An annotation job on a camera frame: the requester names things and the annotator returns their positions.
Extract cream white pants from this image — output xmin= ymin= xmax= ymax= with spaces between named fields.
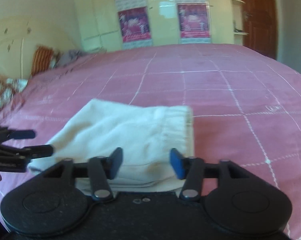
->
xmin=28 ymin=99 xmax=194 ymax=192

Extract wall corner shelf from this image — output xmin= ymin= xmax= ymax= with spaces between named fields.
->
xmin=231 ymin=0 xmax=248 ymax=46

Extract grey crumpled cloth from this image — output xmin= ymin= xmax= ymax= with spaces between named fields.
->
xmin=54 ymin=49 xmax=88 ymax=68

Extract red white patterned pillow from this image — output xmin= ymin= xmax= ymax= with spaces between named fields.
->
xmin=0 ymin=75 xmax=28 ymax=111

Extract cream bed headboard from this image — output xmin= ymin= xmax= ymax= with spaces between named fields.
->
xmin=0 ymin=16 xmax=77 ymax=79

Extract cream wardrobe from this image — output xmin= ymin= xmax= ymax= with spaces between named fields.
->
xmin=74 ymin=0 xmax=235 ymax=51

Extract right magenta poster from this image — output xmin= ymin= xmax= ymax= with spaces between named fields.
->
xmin=177 ymin=3 xmax=211 ymax=38

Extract orange striped pillow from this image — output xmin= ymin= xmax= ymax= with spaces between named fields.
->
xmin=31 ymin=46 xmax=54 ymax=76

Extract pink checked bedspread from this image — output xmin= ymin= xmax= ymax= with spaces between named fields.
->
xmin=0 ymin=44 xmax=301 ymax=239

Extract brown wooden door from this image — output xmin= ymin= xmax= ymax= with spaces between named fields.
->
xmin=243 ymin=0 xmax=278 ymax=59

